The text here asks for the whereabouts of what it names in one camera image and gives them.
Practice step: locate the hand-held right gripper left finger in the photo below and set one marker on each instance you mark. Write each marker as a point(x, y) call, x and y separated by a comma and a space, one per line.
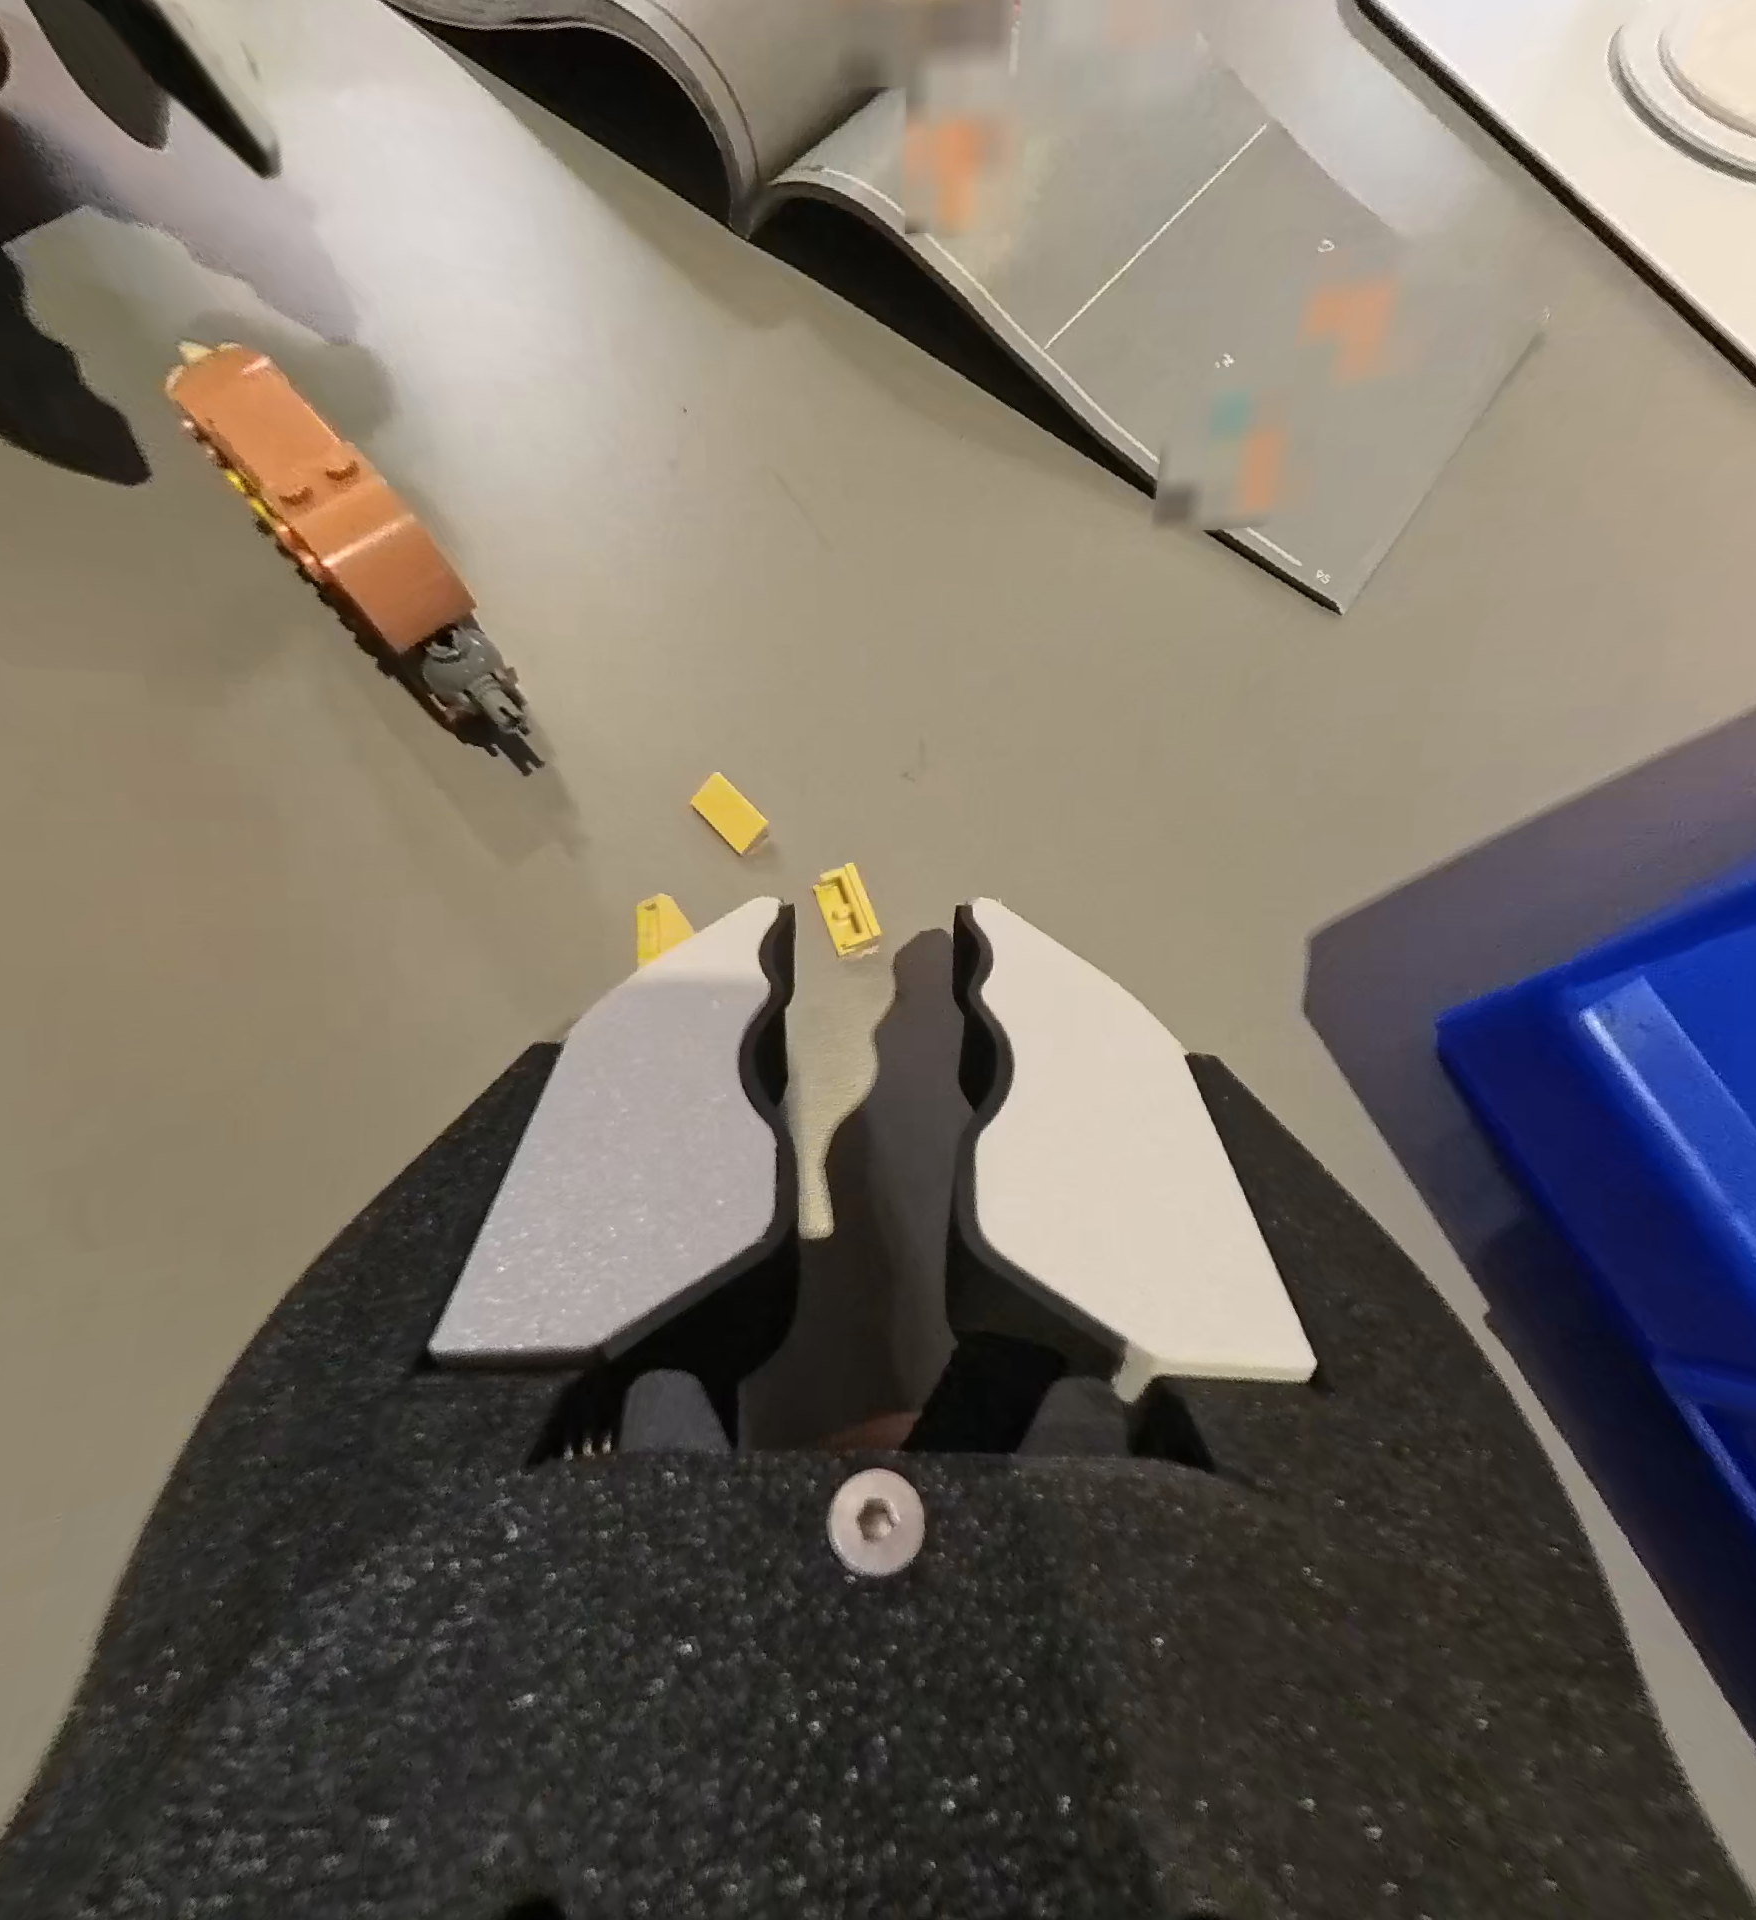
point(624, 1185)

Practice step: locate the yellow toy slope brick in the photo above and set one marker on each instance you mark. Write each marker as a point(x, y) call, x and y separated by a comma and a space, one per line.
point(733, 818)

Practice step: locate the white desk mat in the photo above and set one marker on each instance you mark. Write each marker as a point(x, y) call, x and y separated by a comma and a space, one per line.
point(1540, 135)

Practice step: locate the open instruction booklet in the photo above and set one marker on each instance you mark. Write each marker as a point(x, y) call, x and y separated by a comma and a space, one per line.
point(1148, 181)

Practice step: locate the orange toy brick model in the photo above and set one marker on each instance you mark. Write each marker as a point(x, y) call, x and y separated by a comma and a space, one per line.
point(324, 495)

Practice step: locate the blue plastic bin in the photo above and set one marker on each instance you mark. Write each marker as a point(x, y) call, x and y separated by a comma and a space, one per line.
point(1643, 1201)

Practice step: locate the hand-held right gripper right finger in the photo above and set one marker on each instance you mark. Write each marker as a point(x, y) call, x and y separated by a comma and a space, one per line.
point(1117, 1185)

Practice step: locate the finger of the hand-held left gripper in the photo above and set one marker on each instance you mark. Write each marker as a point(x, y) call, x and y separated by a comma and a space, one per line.
point(219, 75)

